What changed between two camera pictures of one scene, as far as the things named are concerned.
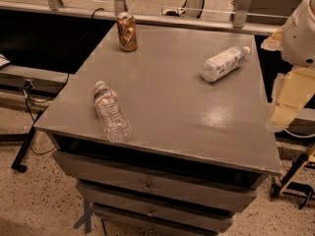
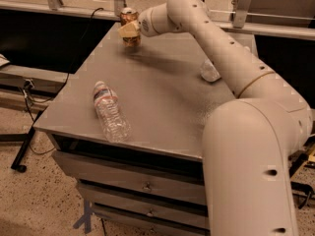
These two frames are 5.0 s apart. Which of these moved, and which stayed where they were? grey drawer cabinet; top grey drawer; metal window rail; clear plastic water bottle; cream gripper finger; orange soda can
Moved: cream gripper finger; orange soda can
Stayed: grey drawer cabinet; top grey drawer; clear plastic water bottle; metal window rail
